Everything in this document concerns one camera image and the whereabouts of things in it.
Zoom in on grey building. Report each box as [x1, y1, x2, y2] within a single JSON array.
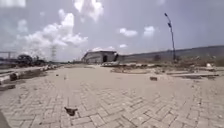
[[80, 50, 120, 65]]

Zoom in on grey brick paved path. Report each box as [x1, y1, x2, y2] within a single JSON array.
[[0, 65, 224, 128]]

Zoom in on electricity pylon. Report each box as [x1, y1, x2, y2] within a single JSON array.
[[50, 45, 58, 63]]

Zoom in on rubble strewn bare ground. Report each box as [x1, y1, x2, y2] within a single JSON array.
[[101, 59, 224, 81]]

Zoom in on dark loose brick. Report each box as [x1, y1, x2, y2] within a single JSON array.
[[64, 106, 79, 117]]

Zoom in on street lamp pole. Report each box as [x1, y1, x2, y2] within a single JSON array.
[[163, 12, 178, 62]]

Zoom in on dark trees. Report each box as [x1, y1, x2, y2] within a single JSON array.
[[15, 54, 48, 67]]

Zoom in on row of kerb stones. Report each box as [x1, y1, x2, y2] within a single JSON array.
[[0, 64, 58, 86]]

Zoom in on long grey wall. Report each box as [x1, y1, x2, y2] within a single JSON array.
[[117, 45, 224, 64]]

